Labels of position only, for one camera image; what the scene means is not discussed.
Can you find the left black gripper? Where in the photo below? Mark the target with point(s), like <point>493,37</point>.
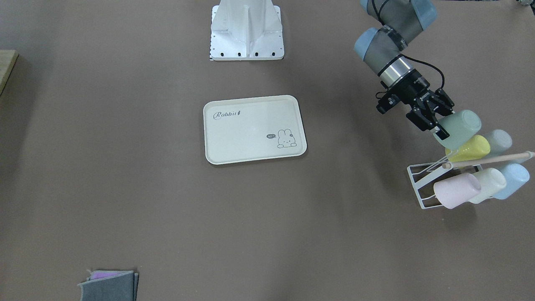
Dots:
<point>413,86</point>

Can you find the green cup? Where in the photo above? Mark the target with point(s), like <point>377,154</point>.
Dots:
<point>460,126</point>

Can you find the cream rabbit tray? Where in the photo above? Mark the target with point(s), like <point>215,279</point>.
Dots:
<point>252,129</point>

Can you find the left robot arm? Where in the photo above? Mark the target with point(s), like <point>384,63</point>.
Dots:
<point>382,51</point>

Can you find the yellow cup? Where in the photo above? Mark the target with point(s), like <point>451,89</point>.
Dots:
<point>475,148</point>

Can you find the grey-white cup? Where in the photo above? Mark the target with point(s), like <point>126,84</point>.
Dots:
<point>499,141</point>

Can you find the pink cup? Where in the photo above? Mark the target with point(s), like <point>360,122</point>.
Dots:
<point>456,190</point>

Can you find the cream cup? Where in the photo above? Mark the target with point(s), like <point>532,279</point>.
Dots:
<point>491,181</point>

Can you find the light blue cup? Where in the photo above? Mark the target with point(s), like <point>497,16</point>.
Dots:
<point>516,176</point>

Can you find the grey folded cloth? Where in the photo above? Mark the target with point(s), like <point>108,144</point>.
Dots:
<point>110,285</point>

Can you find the wooden cutting board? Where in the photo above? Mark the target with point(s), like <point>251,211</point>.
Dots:
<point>8,59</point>

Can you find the white wire cup rack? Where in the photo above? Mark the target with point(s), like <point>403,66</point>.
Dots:
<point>423,176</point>

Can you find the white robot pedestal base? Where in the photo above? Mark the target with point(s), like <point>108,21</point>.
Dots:
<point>246,30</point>

